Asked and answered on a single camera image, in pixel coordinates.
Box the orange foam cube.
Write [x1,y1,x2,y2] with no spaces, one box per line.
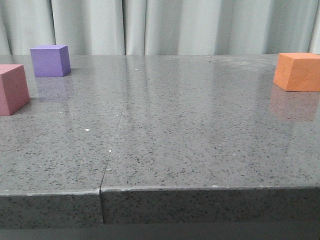
[273,52,320,92]

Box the grey-white curtain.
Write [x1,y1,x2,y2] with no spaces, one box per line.
[0,0,320,55]

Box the purple foam cube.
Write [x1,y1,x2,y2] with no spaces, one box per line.
[30,44,71,77]

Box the pink foam cube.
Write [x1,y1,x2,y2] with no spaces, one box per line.
[0,64,30,116]

